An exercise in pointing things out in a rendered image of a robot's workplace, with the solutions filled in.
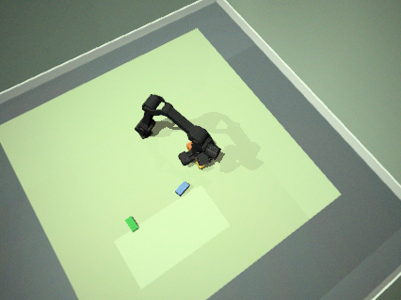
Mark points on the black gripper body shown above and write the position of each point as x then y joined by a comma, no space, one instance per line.
187,158

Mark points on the yellow bar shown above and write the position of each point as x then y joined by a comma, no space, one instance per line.
188,146

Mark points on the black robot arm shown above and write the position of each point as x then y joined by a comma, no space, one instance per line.
200,138

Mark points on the blue rectangular block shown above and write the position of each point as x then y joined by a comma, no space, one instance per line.
181,189

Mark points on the green rectangular bar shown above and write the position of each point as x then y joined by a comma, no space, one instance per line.
131,223

